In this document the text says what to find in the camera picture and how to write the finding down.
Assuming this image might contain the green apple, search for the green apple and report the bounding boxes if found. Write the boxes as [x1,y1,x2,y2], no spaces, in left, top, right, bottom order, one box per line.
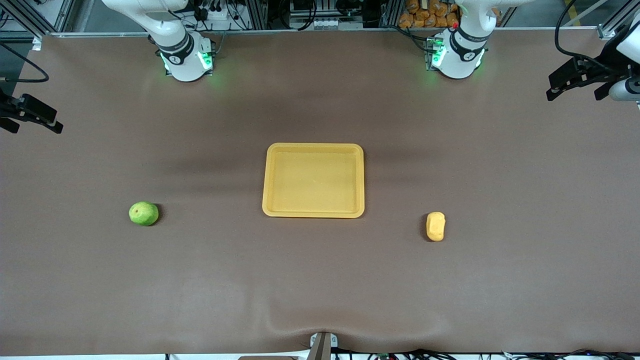
[128,201,160,227]

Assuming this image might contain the yellow potato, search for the yellow potato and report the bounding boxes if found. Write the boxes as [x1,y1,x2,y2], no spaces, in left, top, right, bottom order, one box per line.
[426,211,446,243]

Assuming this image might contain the yellow plastic tray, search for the yellow plastic tray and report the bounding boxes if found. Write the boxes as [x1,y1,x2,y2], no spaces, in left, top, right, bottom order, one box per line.
[262,142,365,219]

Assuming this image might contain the orange packaged snack bag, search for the orange packaged snack bag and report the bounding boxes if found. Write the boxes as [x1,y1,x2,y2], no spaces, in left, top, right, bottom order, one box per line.
[398,0,462,29]

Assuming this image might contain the white power strip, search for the white power strip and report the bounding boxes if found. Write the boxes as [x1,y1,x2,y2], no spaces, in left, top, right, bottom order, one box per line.
[197,6,239,25]

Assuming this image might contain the brown table mat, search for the brown table mat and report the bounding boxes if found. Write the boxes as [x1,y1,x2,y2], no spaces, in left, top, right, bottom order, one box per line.
[0,27,640,357]

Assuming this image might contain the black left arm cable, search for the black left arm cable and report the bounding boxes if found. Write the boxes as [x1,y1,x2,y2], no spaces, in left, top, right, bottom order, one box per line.
[554,0,608,68]

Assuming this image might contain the aluminium frame post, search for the aluminium frame post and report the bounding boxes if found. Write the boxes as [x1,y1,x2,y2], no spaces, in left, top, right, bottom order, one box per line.
[597,7,640,41]
[5,0,76,38]

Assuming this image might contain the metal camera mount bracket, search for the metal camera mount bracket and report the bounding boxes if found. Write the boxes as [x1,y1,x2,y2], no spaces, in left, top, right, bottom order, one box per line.
[309,331,339,360]

